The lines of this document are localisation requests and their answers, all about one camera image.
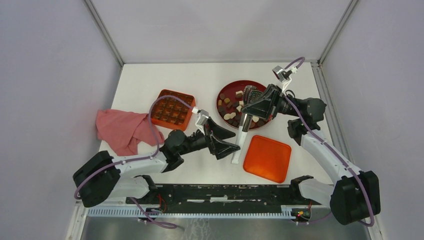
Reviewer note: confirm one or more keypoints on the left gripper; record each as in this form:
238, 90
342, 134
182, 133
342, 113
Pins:
217, 146

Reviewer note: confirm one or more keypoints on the metal serving tongs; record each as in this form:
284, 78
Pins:
245, 122

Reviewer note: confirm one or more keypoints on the pink cloth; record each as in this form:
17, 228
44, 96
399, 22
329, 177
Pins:
123, 131

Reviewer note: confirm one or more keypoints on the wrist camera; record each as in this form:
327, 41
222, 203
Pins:
282, 74
201, 120

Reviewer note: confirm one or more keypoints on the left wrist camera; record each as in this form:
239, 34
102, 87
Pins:
201, 120

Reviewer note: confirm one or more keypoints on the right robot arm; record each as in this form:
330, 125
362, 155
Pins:
354, 195

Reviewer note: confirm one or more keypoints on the orange chocolate box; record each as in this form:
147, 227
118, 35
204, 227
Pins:
171, 113

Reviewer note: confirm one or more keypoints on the red round tray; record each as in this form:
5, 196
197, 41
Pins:
231, 113

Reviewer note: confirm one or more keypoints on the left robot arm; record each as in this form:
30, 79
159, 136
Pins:
104, 177

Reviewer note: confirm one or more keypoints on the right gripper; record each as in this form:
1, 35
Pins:
263, 107

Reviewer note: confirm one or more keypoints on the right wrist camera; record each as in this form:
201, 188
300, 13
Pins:
282, 74

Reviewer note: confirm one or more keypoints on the orange box lid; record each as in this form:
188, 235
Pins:
267, 158

